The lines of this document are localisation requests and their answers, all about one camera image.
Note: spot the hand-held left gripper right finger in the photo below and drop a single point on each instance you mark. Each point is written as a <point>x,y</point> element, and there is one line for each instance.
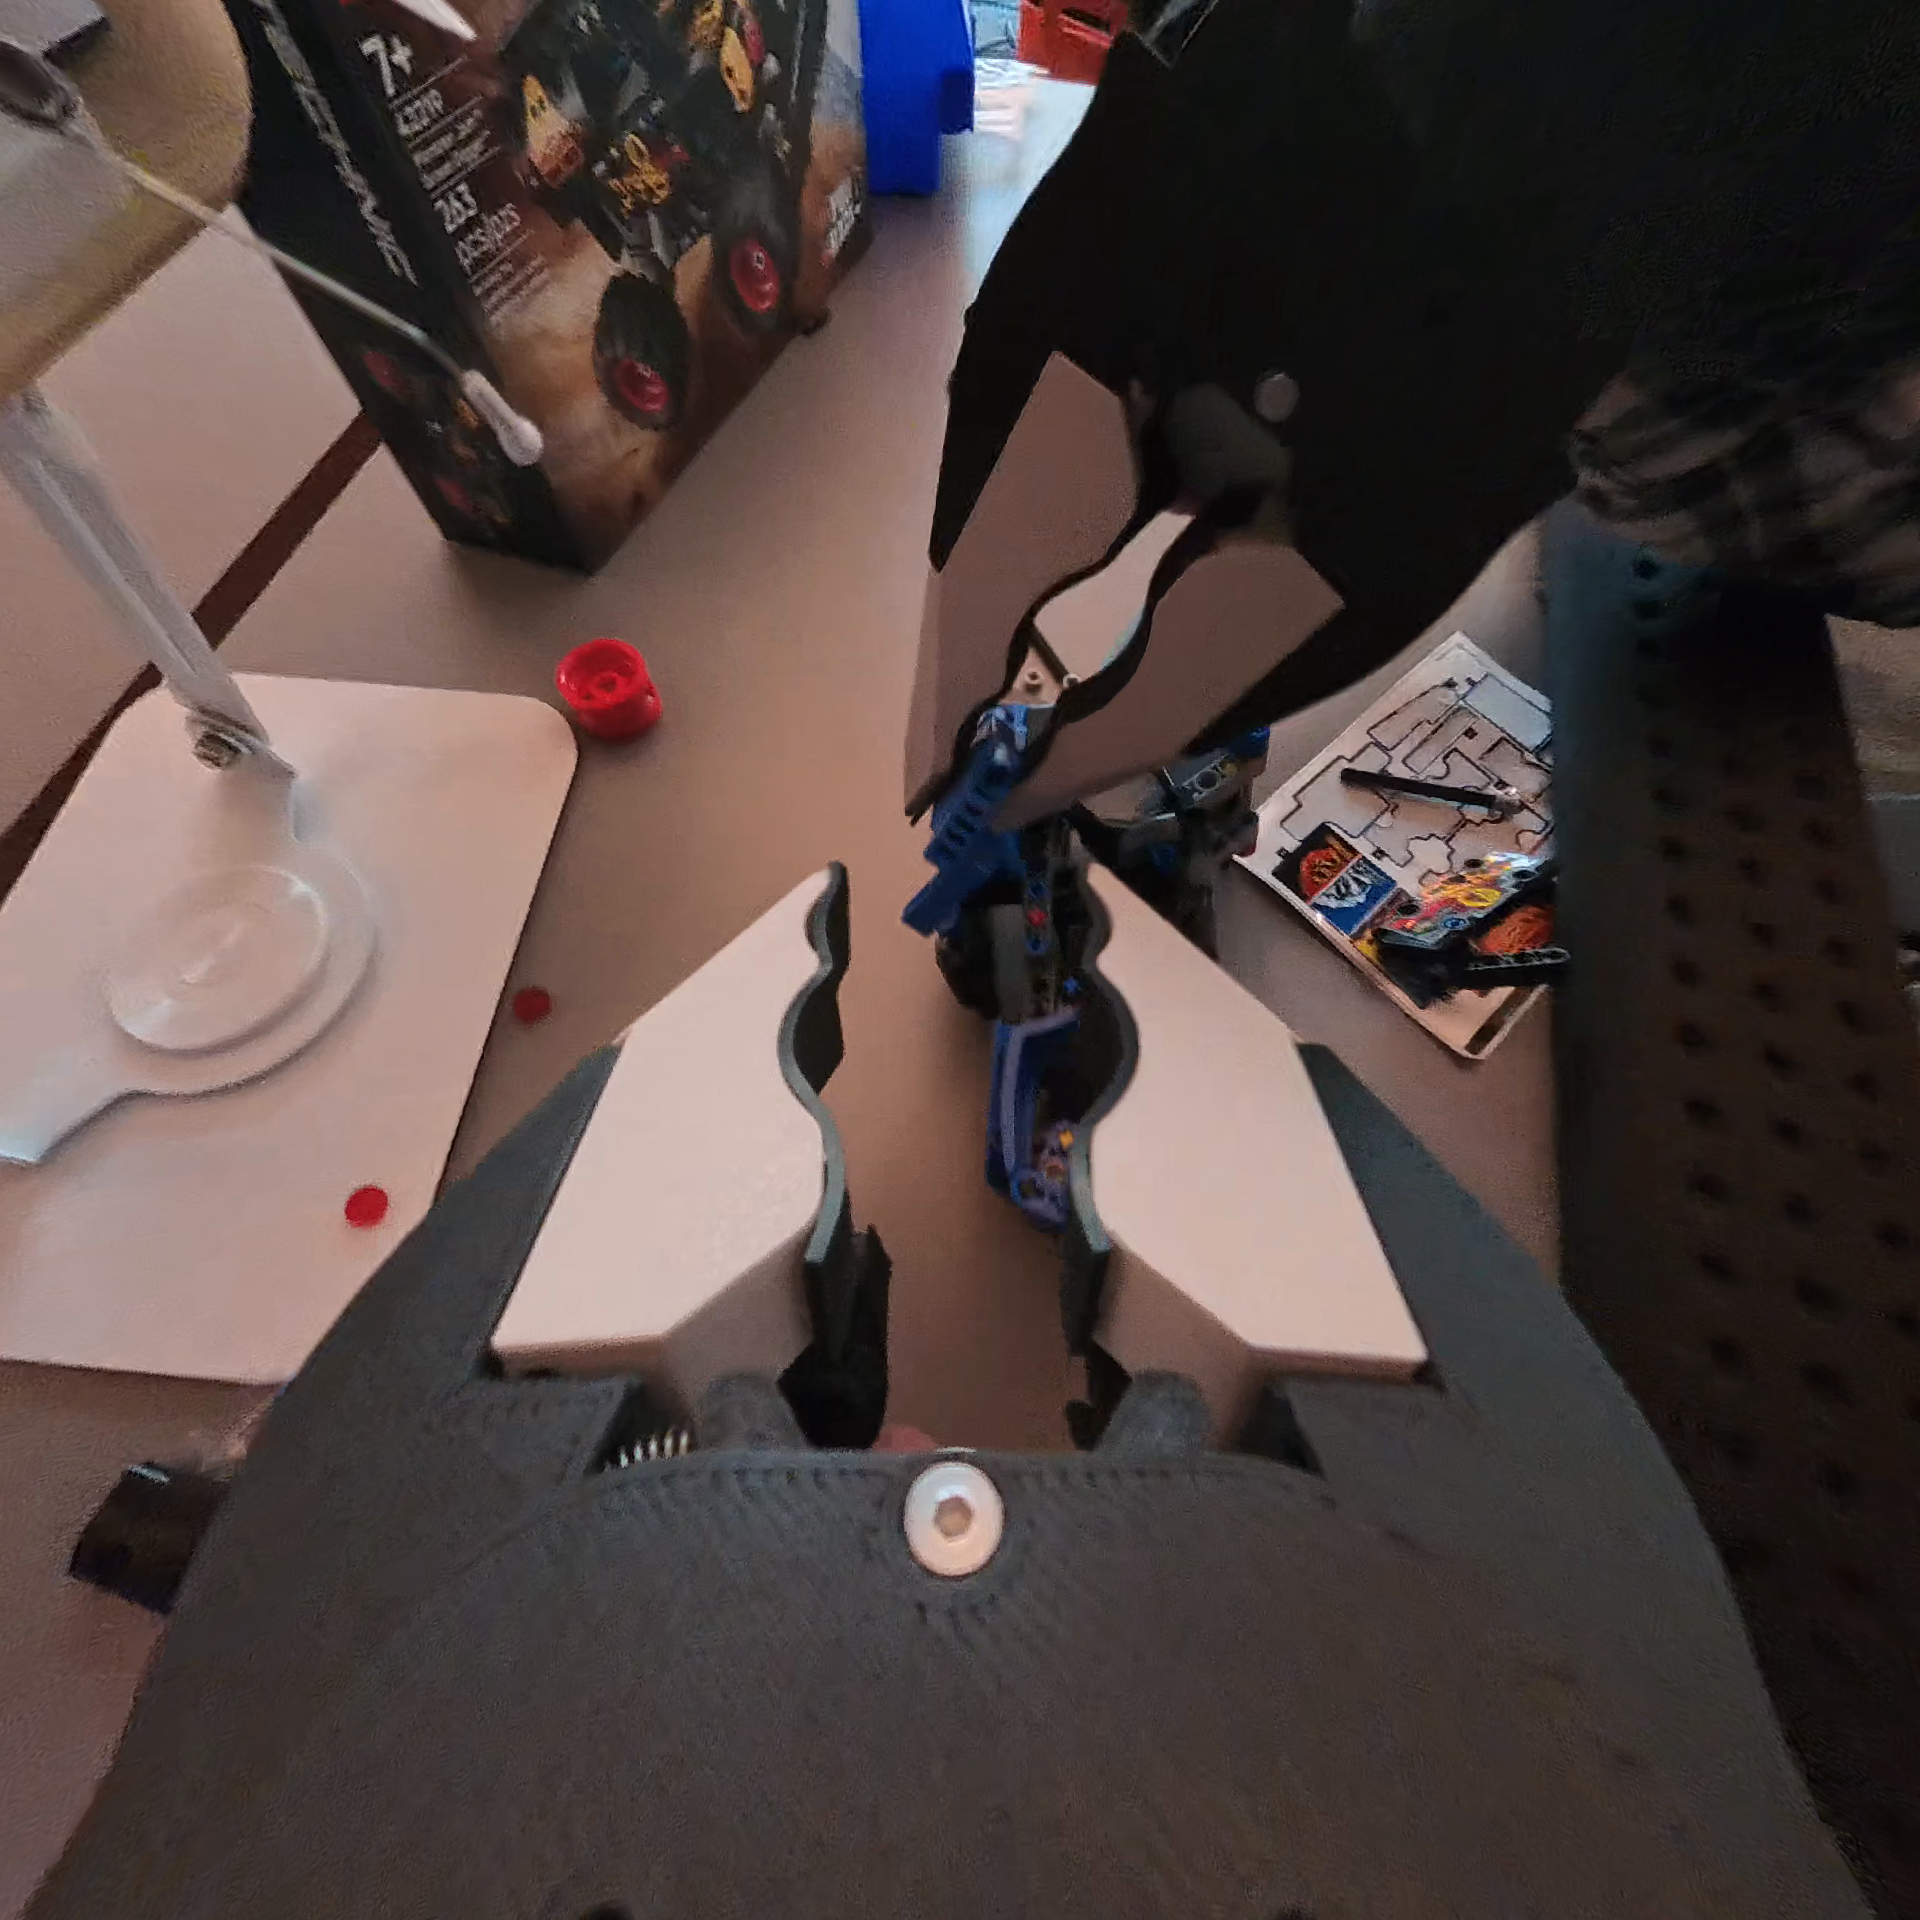
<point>1259,1184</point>

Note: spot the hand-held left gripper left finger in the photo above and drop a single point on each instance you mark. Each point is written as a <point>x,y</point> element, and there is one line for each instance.
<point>661,1184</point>

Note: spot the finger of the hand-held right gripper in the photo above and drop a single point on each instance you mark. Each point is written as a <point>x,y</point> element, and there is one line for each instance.
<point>1213,646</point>
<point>1036,511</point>

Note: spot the long black axle grey end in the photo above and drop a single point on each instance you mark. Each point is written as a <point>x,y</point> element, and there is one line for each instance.
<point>1425,789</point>

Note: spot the blue brick assembly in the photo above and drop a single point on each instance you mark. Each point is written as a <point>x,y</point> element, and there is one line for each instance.
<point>967,825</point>

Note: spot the black blue brick truck model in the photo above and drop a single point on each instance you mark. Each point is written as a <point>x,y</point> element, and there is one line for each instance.
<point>1036,961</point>

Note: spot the black skull sticker panel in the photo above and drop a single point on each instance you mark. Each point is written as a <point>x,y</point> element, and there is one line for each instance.
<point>1471,922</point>

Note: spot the person's right forearm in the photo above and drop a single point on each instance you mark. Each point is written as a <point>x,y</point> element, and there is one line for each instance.
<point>1769,481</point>

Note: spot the sticker sheet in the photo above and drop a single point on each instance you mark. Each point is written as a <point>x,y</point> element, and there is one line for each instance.
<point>1441,720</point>

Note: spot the orange box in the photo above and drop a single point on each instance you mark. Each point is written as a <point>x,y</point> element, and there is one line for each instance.
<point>1073,30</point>

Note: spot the white book stand base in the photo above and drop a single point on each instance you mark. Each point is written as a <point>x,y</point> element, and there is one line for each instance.
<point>420,839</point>

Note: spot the blue storage bin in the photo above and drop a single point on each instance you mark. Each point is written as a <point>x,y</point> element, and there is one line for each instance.
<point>907,89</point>

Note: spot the red wheel hub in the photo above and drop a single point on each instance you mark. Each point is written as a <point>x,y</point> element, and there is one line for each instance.
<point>609,687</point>

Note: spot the black dotted mat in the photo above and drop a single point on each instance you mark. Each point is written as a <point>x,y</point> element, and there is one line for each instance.
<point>1724,1200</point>

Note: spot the monster truck set box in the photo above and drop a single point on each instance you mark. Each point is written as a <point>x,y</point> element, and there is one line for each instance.
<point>524,300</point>

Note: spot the black connector block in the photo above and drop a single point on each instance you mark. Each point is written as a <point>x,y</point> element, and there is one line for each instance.
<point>143,1540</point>

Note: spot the wooden book stand tray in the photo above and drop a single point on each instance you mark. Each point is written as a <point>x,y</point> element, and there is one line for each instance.
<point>187,89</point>

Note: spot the grey page holder bar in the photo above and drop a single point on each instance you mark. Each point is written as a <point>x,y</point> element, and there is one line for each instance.
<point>60,225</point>

